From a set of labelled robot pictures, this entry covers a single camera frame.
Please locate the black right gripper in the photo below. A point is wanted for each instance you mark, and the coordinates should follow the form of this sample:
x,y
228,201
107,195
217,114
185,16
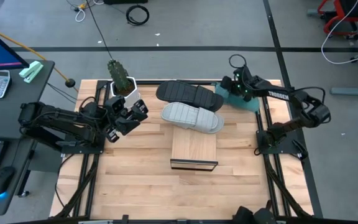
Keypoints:
x,y
238,85

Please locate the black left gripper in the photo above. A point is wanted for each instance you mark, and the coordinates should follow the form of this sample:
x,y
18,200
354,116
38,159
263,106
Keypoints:
x,y
110,129

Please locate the teal cloth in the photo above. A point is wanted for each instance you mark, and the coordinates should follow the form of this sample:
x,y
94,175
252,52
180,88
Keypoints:
x,y
250,104

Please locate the black slide sandal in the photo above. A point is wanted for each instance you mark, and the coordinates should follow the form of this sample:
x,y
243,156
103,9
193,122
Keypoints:
x,y
188,95

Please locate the grey slide sandal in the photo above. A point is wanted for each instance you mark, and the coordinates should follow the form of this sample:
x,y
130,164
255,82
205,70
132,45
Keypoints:
x,y
191,116

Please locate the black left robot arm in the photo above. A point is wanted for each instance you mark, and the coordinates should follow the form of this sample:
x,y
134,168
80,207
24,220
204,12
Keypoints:
x,y
57,119

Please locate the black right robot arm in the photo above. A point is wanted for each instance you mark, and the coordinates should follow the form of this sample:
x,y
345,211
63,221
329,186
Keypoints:
x,y
278,95

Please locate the green cactus plant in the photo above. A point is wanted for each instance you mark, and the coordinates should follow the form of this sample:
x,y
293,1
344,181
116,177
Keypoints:
x,y
118,76

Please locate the black round knob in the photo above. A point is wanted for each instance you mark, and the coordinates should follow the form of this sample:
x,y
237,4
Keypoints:
x,y
70,83

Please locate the mint green stapler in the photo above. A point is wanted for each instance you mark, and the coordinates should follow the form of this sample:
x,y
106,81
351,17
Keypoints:
x,y
30,72

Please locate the grey desk foot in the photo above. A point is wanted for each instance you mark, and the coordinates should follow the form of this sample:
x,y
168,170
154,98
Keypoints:
x,y
353,91

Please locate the black floor box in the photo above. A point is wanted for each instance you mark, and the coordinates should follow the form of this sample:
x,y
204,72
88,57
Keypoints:
x,y
126,1

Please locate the yellow floor plug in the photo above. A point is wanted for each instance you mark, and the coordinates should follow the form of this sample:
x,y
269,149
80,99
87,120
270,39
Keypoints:
x,y
82,6

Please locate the red and black cart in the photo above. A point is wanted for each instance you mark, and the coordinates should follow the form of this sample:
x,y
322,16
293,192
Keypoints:
x,y
340,9

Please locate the dark rounded object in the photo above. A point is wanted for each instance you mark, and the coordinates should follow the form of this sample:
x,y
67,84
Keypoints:
x,y
259,214

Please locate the black computer mouse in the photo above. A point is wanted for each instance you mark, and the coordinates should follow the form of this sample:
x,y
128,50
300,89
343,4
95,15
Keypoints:
x,y
2,180

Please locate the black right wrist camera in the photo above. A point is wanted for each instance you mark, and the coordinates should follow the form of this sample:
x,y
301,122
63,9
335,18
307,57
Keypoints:
x,y
242,84

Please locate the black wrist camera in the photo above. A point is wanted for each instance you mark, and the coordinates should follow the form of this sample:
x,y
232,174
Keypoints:
x,y
242,84
119,105

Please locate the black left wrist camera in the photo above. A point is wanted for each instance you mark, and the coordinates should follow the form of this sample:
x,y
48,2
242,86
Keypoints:
x,y
119,105

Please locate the wooden shelf black metal frame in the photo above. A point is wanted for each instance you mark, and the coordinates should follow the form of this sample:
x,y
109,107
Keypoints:
x,y
194,146

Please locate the black aluminium rig frame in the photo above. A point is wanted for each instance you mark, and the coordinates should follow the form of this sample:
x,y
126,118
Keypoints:
x,y
89,193

